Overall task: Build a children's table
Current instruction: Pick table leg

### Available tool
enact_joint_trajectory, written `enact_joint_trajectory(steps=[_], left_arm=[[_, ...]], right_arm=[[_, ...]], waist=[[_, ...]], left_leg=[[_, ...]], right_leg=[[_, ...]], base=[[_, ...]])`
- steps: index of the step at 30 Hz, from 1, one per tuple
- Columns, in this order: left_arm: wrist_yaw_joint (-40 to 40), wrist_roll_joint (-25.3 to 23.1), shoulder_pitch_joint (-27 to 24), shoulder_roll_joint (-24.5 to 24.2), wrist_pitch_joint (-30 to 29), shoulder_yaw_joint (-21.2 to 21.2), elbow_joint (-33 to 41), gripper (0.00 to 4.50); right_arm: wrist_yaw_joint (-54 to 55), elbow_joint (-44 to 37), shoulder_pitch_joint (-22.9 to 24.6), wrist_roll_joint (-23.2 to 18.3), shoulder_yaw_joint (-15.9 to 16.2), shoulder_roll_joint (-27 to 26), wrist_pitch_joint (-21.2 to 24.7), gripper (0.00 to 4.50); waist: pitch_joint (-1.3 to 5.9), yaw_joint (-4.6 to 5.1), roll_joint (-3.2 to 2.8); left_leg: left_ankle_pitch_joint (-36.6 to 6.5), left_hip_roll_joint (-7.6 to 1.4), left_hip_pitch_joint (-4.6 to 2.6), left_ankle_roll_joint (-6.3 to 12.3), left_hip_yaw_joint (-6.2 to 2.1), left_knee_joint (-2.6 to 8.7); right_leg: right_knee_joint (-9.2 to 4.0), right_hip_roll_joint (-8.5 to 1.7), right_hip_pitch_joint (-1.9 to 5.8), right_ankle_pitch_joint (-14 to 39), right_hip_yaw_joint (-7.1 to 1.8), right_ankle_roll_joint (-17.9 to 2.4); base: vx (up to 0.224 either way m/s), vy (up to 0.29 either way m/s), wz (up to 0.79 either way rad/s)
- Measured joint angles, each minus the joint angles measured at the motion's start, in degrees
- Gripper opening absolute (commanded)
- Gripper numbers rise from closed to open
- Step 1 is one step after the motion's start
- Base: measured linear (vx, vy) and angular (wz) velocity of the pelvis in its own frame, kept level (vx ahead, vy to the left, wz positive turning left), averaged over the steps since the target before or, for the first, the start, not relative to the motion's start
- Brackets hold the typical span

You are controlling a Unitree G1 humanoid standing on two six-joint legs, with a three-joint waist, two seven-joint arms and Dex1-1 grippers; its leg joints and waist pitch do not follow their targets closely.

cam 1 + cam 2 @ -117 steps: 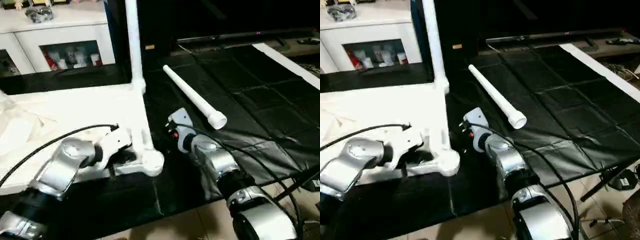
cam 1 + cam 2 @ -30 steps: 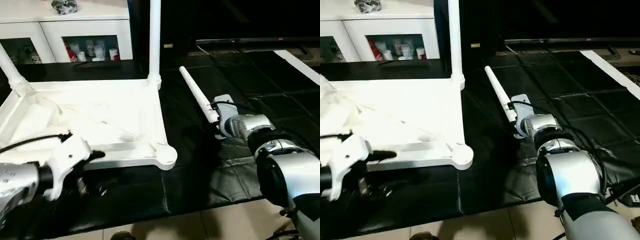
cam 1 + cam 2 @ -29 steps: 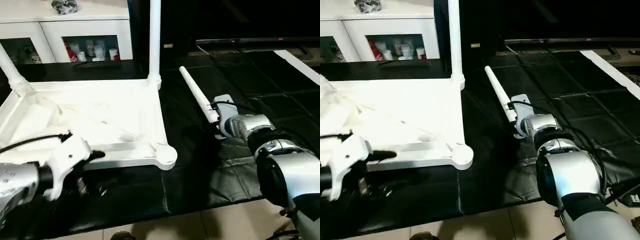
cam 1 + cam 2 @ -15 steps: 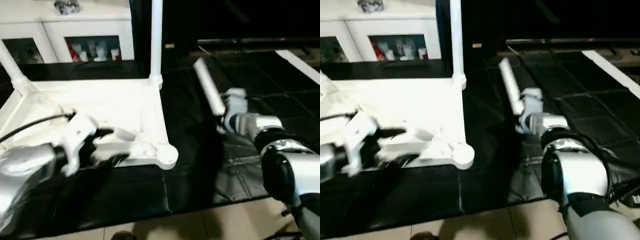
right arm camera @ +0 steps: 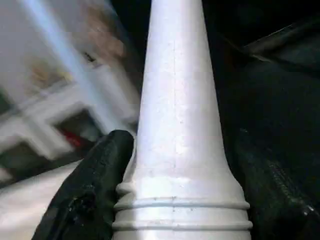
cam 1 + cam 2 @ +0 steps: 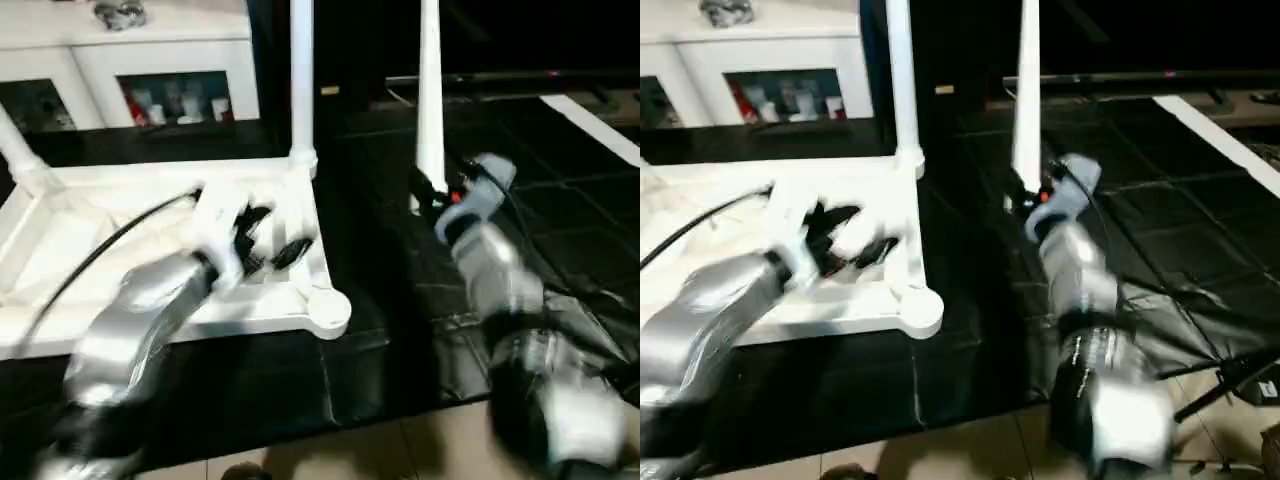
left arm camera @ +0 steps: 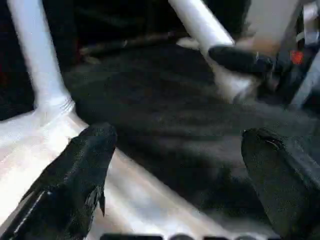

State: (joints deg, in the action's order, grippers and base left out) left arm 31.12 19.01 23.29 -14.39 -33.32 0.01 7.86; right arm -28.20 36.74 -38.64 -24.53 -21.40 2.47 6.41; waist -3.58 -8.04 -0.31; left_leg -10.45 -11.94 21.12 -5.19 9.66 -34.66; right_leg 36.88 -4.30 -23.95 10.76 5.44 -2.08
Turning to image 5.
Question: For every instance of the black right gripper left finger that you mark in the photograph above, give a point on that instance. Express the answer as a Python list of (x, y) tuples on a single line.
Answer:
[(85, 195)]

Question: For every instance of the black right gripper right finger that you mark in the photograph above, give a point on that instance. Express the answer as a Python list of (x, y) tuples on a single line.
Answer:
[(280, 205)]

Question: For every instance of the white plastic table top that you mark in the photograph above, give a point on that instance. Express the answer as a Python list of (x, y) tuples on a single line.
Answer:
[(30, 200)]

